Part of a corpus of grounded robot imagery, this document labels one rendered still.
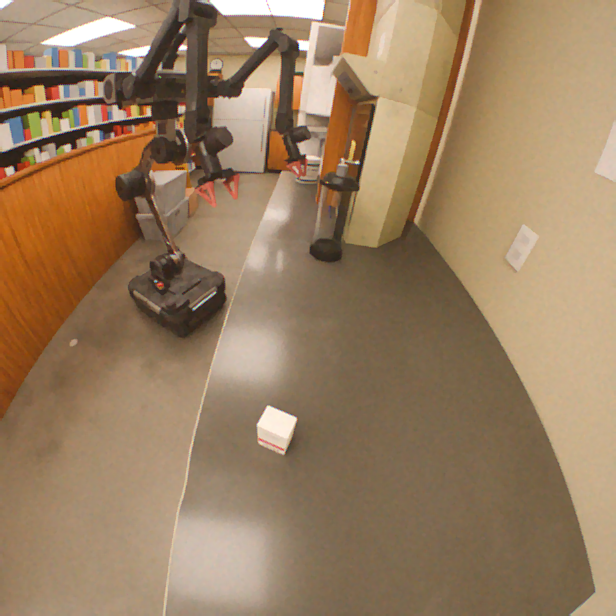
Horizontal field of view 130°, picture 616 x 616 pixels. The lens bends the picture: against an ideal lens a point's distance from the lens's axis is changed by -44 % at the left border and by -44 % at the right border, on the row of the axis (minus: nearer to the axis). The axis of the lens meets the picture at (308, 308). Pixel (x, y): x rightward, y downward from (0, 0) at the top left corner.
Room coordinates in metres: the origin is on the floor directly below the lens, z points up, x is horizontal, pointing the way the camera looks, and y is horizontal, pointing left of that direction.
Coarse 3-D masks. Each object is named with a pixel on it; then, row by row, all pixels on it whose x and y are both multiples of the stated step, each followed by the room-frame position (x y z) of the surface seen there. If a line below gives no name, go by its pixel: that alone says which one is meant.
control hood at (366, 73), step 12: (348, 60) 0.77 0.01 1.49; (360, 60) 0.77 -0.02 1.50; (372, 60) 0.78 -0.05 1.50; (336, 72) 1.00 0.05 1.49; (348, 72) 0.84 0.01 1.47; (360, 72) 0.78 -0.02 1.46; (372, 72) 0.78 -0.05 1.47; (360, 84) 0.81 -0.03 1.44; (372, 84) 0.78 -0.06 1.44; (360, 96) 0.91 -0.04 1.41; (372, 96) 0.82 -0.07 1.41
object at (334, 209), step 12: (324, 180) 0.66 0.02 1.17; (324, 192) 0.66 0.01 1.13; (336, 192) 0.64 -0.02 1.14; (348, 192) 0.65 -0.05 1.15; (324, 204) 0.65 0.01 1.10; (336, 204) 0.64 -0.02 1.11; (348, 204) 0.65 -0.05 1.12; (324, 216) 0.65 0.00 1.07; (336, 216) 0.64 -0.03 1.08; (348, 216) 0.66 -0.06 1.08; (324, 228) 0.64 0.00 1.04; (336, 228) 0.64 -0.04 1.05; (312, 240) 0.68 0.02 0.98; (324, 240) 0.64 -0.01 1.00; (336, 240) 0.64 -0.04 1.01
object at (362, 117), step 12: (360, 108) 0.95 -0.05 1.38; (372, 108) 0.79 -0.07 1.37; (360, 120) 0.91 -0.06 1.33; (360, 132) 0.87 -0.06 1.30; (348, 144) 1.06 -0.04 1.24; (360, 144) 0.83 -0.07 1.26; (348, 156) 1.00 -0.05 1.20; (360, 156) 0.79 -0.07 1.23; (348, 168) 0.95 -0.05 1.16; (360, 168) 0.79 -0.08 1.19
